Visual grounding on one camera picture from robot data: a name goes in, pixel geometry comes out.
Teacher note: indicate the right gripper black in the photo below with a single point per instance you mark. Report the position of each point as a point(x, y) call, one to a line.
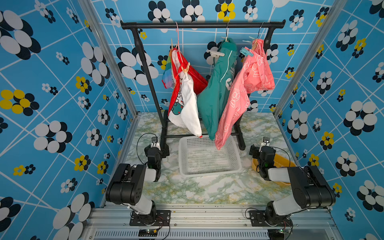
point(256, 150)

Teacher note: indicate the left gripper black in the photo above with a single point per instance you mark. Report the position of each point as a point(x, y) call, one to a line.
point(146, 150)

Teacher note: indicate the red white rainbow jacket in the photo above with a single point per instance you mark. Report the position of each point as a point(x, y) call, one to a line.
point(183, 107)

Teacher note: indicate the beige clothespin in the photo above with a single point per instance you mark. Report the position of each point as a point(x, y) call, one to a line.
point(186, 68)

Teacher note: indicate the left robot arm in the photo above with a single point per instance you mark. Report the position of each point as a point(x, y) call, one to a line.
point(127, 184)

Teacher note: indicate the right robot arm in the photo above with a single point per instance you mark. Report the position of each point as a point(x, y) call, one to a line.
point(310, 190)

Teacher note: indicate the yellow plastic tub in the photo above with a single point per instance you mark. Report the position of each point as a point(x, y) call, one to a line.
point(280, 162)

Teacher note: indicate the white plastic basket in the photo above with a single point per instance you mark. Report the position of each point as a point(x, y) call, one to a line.
point(199, 157)

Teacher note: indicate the green circuit board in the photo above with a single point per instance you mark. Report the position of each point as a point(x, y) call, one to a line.
point(148, 233)

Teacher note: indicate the green letter jacket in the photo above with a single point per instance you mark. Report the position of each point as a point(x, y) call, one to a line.
point(213, 99)

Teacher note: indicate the pink printed jacket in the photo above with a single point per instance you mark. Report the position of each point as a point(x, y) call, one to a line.
point(255, 75)

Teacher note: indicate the white clothespin on green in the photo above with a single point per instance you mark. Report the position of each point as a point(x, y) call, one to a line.
point(215, 54)

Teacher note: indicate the black clothes rack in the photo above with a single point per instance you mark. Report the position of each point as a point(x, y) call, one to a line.
point(163, 116)

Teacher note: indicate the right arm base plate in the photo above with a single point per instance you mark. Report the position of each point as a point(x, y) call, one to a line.
point(261, 219)

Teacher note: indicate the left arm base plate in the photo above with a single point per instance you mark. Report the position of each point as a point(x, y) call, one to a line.
point(160, 218)

